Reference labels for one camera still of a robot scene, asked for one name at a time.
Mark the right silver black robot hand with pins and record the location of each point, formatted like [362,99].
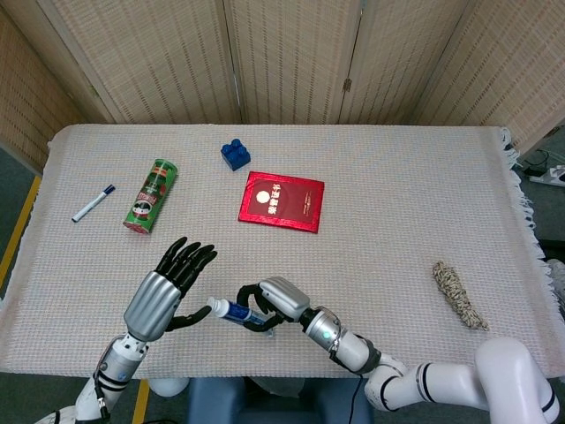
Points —
[274,305]

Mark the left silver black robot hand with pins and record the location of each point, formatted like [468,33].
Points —
[170,289]

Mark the white blue toothpaste tube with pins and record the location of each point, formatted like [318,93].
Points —
[236,312]

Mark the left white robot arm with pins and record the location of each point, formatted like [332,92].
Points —
[106,380]

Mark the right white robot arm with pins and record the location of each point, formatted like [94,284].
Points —
[424,371]

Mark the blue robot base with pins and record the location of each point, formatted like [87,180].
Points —
[278,401]

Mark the white blue marker pen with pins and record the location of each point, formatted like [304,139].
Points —
[93,202]

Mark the white woven tablecloth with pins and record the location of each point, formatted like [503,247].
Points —
[353,265]

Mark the green chips can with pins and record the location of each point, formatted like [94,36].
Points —
[151,196]

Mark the white round robot part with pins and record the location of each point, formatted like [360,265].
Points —
[167,387]

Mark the red certificate booklet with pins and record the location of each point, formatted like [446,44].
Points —
[282,202]

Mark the blue toy building block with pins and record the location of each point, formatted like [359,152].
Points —
[235,154]

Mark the woven folding screen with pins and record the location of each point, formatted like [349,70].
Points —
[282,59]

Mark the white power strip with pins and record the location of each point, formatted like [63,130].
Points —
[549,175]

